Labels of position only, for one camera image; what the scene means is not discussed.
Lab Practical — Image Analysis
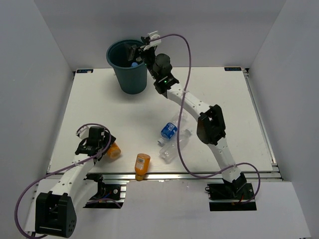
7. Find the clear empty plastic bottle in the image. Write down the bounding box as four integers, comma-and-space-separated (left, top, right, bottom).
159, 129, 192, 164

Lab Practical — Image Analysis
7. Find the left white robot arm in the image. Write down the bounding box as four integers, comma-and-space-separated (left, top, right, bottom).
35, 123, 116, 238

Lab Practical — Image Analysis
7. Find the blue label crushed bottle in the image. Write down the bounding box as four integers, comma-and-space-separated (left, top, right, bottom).
158, 111, 188, 147

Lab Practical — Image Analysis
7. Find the dark green plastic bin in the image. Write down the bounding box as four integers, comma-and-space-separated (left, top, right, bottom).
106, 39, 147, 95

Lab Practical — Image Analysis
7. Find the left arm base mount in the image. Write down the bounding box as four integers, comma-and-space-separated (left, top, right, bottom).
84, 174, 127, 209

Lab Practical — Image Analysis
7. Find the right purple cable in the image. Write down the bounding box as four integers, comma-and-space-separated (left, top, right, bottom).
157, 33, 262, 206

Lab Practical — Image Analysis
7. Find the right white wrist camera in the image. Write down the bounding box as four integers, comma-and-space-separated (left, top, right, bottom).
141, 31, 161, 51

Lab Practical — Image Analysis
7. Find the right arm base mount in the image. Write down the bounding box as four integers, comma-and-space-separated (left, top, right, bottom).
205, 183, 257, 212

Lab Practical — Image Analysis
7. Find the orange juice bottle front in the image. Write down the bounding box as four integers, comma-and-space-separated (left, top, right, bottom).
135, 153, 151, 181

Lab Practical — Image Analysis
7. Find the left blue table label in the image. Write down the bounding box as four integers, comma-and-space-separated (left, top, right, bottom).
76, 69, 93, 74

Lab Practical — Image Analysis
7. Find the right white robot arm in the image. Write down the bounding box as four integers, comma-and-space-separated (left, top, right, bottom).
125, 38, 247, 199

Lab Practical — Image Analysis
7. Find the right blue table label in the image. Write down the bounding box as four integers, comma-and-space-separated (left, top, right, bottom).
224, 67, 242, 71

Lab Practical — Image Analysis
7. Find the blue table label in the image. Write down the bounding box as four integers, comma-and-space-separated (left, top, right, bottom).
76, 69, 93, 74
224, 67, 242, 71

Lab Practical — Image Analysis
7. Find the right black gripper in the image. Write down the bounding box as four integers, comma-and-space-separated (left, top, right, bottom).
124, 44, 158, 81

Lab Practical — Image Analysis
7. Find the orange juice bottle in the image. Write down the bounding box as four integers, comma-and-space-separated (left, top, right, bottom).
107, 142, 121, 159
135, 153, 151, 181

